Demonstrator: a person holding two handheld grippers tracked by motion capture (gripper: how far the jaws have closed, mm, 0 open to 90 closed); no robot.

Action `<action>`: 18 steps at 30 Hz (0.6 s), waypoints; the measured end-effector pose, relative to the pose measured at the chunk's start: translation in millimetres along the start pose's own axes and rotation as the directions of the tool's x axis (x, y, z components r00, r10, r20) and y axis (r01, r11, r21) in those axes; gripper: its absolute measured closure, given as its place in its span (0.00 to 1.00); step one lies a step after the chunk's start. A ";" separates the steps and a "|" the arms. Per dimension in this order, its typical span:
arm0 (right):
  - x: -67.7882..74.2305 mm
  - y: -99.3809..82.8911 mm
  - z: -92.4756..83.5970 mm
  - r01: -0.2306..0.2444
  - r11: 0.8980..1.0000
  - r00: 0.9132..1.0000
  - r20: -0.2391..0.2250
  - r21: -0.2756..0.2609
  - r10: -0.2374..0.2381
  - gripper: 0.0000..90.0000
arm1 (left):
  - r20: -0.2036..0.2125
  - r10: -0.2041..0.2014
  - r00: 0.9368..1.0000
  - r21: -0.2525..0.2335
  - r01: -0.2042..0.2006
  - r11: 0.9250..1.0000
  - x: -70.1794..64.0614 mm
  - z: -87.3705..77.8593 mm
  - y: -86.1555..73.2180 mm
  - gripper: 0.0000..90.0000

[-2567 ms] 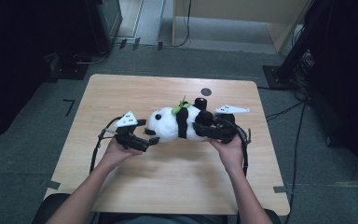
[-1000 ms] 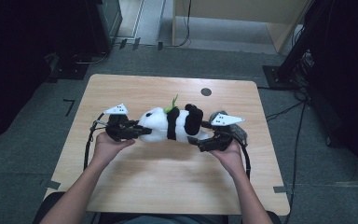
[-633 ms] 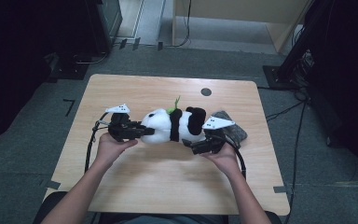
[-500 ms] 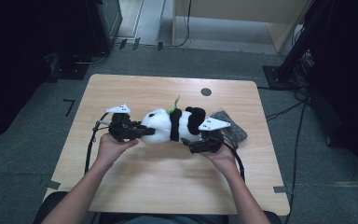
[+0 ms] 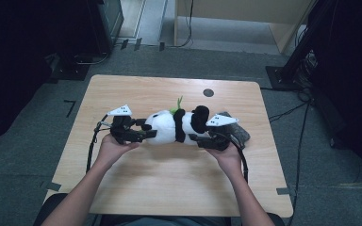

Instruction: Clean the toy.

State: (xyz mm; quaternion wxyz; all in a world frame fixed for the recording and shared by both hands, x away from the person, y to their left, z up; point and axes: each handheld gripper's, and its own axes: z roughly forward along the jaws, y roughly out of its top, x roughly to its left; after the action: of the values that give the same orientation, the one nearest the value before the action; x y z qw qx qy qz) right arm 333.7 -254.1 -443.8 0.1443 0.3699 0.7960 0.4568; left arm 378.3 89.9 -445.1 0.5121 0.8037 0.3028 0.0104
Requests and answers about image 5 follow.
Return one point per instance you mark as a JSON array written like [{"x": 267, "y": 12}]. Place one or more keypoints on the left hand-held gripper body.
[{"x": 124, "y": 132}]

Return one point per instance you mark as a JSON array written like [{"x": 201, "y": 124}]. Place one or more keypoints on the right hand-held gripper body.
[{"x": 221, "y": 142}]

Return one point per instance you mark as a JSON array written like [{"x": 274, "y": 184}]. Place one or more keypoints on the panda plush toy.
[{"x": 166, "y": 125}]

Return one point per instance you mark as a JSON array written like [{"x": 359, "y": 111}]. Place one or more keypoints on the grey cloth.
[{"x": 240, "y": 132}]

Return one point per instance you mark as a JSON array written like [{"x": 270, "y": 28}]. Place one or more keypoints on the person's right hand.
[{"x": 231, "y": 160}]

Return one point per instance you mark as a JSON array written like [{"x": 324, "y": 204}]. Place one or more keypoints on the person's left hand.
[{"x": 110, "y": 153}]

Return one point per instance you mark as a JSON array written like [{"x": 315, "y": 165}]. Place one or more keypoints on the dark round table grommet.
[{"x": 208, "y": 92}]

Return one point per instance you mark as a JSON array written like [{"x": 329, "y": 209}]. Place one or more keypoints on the black floor tape mark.
[{"x": 71, "y": 108}]

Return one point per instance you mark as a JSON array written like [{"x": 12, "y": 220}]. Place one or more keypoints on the black flat stand base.
[{"x": 70, "y": 70}]

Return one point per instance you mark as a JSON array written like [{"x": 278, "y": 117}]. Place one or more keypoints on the person's dark clothing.
[{"x": 169, "y": 221}]

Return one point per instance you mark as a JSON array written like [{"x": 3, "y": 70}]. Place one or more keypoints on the black metal stand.
[{"x": 283, "y": 77}]

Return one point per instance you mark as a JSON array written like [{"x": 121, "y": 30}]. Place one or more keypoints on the black cabinet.
[{"x": 106, "y": 25}]

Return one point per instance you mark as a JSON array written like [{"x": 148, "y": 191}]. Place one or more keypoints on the black chair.
[{"x": 42, "y": 208}]

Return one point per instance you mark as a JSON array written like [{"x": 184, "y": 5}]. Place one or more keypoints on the light wooden cabinet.
[{"x": 232, "y": 9}]

